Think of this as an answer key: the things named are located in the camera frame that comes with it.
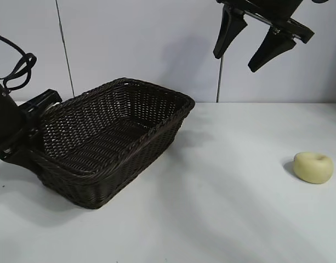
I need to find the dark brown woven basket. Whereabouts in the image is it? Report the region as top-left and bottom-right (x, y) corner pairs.
(33, 77), (196, 210)

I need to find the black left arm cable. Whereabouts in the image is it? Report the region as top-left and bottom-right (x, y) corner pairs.
(0, 32), (37, 92)

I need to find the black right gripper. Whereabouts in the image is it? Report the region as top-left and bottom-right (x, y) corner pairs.
(213, 0), (315, 73)

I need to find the pale yellow egg yolk pastry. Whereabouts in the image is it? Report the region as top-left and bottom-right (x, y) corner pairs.
(293, 152), (334, 184)

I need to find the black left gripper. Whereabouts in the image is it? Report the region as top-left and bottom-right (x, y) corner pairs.
(0, 74), (63, 176)

